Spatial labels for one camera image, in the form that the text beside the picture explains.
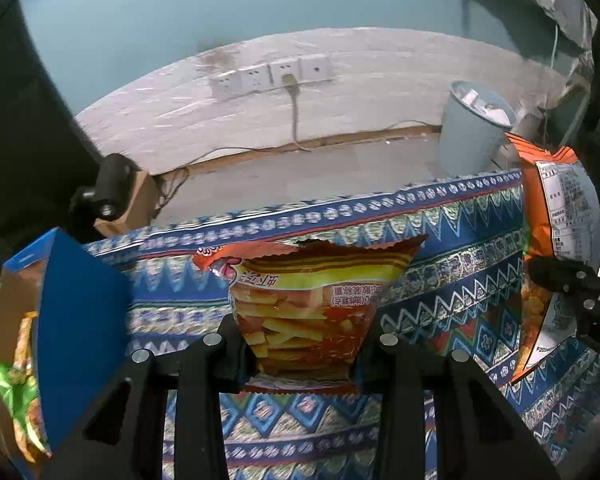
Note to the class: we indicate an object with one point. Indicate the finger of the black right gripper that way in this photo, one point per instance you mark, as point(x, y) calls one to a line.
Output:
point(578, 283)

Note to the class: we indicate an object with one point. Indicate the orange white snack bag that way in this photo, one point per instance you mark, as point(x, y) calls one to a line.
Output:
point(563, 220)

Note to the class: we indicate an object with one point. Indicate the red orange fries bag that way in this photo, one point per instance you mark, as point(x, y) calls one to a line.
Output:
point(304, 309)

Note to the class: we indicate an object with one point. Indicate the pale blue waste bin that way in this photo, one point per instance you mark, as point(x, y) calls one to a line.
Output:
point(475, 121)

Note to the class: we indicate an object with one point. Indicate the black camera on box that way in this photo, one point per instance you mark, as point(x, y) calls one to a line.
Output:
point(109, 197)

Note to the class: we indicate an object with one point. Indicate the white wall socket strip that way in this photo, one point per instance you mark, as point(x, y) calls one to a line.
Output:
point(263, 77)

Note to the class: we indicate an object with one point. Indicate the patterned blue table cloth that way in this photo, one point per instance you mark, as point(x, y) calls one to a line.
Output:
point(459, 293)

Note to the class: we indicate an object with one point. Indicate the green pea snack bag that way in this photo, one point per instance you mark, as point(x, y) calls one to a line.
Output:
point(19, 394)

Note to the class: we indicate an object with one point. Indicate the long yellow snack pack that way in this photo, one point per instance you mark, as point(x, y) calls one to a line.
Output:
point(23, 355)

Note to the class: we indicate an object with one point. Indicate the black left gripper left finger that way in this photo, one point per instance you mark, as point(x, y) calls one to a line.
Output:
point(120, 436)

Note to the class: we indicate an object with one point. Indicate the blue cardboard box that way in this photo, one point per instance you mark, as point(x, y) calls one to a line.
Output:
point(79, 337)

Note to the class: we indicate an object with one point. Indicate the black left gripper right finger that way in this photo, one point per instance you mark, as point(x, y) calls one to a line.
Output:
point(479, 434)

